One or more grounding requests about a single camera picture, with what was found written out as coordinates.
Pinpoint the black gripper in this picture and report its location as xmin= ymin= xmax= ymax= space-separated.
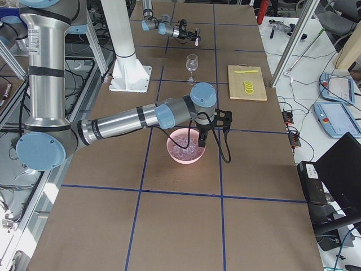
xmin=196 ymin=120 xmax=210 ymax=147
xmin=177 ymin=27 xmax=195 ymax=42

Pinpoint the steel double jigger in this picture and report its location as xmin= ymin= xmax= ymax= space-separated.
xmin=195 ymin=28 xmax=201 ymax=46

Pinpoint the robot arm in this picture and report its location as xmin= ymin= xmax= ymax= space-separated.
xmin=141 ymin=0 xmax=201 ymax=46
xmin=15 ymin=1 xmax=217 ymax=171

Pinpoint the clear ice cubes pile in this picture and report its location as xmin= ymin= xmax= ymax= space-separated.
xmin=169 ymin=135 xmax=204 ymax=161

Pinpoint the clear wine glass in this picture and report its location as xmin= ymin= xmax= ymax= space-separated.
xmin=186 ymin=54 xmax=198 ymax=85

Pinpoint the pink bowl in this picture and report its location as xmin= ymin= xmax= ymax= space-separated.
xmin=166 ymin=128 xmax=206 ymax=164

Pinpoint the bamboo cutting board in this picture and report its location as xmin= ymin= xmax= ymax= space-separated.
xmin=227 ymin=65 xmax=267 ymax=102

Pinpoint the yellow plastic knife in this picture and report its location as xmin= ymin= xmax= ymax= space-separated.
xmin=234 ymin=69 xmax=258 ymax=74

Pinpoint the red cylinder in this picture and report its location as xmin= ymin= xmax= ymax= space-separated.
xmin=257 ymin=0 xmax=268 ymax=25

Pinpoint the black computer box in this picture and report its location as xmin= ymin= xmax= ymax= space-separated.
xmin=297 ymin=161 xmax=334 ymax=206

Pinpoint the blue teach pendant near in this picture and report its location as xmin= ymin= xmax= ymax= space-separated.
xmin=314 ymin=102 xmax=360 ymax=138

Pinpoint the blue teach pendant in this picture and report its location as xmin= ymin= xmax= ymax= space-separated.
xmin=314 ymin=102 xmax=360 ymax=138
xmin=319 ymin=72 xmax=355 ymax=105

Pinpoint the black monitor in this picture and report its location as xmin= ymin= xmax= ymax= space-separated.
xmin=314 ymin=132 xmax=360 ymax=235

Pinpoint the blue teach pendant far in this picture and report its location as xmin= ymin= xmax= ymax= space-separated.
xmin=319 ymin=72 xmax=355 ymax=105

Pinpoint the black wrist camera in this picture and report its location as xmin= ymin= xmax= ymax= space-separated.
xmin=178 ymin=19 xmax=187 ymax=31
xmin=214 ymin=108 xmax=232 ymax=133

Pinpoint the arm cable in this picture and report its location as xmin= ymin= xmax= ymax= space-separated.
xmin=149 ymin=112 xmax=232 ymax=164

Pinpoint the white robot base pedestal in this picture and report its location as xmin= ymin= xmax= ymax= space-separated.
xmin=101 ymin=0 xmax=152 ymax=93

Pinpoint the aluminium frame post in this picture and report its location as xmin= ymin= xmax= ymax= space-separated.
xmin=270 ymin=0 xmax=320 ymax=88

